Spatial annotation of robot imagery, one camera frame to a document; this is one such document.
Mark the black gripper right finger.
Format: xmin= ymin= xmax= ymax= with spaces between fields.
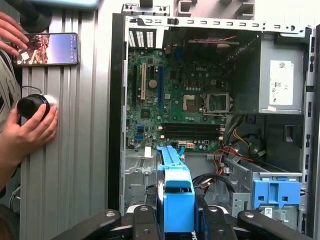
xmin=193 ymin=187 xmax=313 ymax=240

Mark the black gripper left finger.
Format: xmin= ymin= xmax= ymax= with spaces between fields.
xmin=51 ymin=186 xmax=161 ymax=240

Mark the hard disk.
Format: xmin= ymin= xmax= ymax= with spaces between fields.
xmin=156 ymin=144 xmax=196 ymax=240

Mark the round black tool blue ring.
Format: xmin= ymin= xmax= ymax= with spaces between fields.
xmin=16 ymin=93 xmax=58 ymax=122

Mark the perforated metal disk bay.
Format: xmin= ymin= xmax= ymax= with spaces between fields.
xmin=123 ymin=149 xmax=166 ymax=216

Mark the person's right hand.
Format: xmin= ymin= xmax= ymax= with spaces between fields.
xmin=0 ymin=103 xmax=60 ymax=163

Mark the person's left hand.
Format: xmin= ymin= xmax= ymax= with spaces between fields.
xmin=0 ymin=12 xmax=30 ymax=57

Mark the grey metal drive cage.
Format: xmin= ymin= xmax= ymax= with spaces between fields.
xmin=224 ymin=154 xmax=307 ymax=226

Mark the blue plastic drive latch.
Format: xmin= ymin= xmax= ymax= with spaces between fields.
xmin=251 ymin=177 xmax=302 ymax=210

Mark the black RAM slot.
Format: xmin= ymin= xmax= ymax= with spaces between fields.
xmin=160 ymin=122 xmax=225 ymax=127
xmin=160 ymin=130 xmax=225 ymax=136
xmin=160 ymin=126 xmax=225 ymax=131
xmin=160 ymin=134 xmax=225 ymax=141

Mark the green motherboard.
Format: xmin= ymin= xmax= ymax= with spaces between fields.
xmin=126 ymin=44 xmax=237 ymax=153

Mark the metal socket cover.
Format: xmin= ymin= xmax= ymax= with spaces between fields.
xmin=201 ymin=92 xmax=235 ymax=116

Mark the CPU socket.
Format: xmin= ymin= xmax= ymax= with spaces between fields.
xmin=183 ymin=94 xmax=202 ymax=113

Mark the black open PC case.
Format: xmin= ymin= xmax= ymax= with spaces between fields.
xmin=108 ymin=3 xmax=320 ymax=240

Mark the blue expansion slot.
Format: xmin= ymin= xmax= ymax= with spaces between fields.
xmin=157 ymin=64 xmax=165 ymax=113

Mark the black expansion slot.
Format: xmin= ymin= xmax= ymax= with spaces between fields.
xmin=132 ymin=65 xmax=138 ymax=106

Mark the beige expansion slot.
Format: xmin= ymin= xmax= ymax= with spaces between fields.
xmin=140 ymin=62 xmax=147 ymax=100

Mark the grey power supply unit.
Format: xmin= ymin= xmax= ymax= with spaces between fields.
xmin=233 ymin=33 xmax=307 ymax=116

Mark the black case fan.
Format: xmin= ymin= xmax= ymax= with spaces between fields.
xmin=187 ymin=34 xmax=241 ymax=66

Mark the black smartphone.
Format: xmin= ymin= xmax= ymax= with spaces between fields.
xmin=11 ymin=32 xmax=80 ymax=67

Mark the person's striped shirt torso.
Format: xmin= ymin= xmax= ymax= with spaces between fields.
xmin=0 ymin=49 xmax=22 ymax=131

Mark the black rounded object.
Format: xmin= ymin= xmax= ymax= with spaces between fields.
xmin=19 ymin=4 xmax=53 ymax=33

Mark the black cable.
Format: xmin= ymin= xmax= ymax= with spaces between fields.
xmin=194 ymin=174 xmax=241 ymax=199

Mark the orange red wire bundle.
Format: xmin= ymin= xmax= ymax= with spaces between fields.
xmin=213 ymin=146 xmax=254 ymax=176

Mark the blue wire white plug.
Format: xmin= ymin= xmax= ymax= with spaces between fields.
xmin=177 ymin=141 xmax=187 ymax=161

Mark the yellow black wire bundle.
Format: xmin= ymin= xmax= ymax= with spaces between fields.
xmin=226 ymin=116 xmax=266 ymax=158

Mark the red black fan wire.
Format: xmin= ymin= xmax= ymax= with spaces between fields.
xmin=194 ymin=35 xmax=238 ymax=43

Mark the metal expansion slot bracket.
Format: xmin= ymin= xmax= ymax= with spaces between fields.
xmin=121 ymin=3 xmax=171 ymax=20

